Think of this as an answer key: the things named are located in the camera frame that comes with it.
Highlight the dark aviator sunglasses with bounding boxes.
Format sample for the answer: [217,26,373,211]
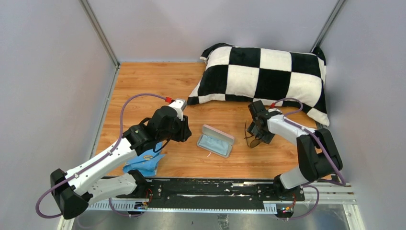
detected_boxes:
[244,121,263,149]

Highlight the pink glasses case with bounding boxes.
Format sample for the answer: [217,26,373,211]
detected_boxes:
[197,125,235,158]

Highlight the light blue cleaning cloth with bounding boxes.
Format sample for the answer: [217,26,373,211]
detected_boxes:
[198,135,229,155]

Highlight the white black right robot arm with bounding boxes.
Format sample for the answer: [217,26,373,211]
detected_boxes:
[245,101,345,200]

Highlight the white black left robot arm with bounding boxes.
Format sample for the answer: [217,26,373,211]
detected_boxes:
[50,99,192,219]

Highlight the blue patterned pouch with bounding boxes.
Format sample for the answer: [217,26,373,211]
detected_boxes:
[123,142,165,177]

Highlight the black white checkered pillow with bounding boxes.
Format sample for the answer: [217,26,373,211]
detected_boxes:
[187,43,330,126]

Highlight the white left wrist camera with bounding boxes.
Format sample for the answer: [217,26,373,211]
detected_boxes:
[169,99,187,121]

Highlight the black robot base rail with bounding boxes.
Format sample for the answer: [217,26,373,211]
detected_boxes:
[87,176,358,219]

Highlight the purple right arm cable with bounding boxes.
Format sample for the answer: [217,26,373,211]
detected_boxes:
[272,97,347,187]

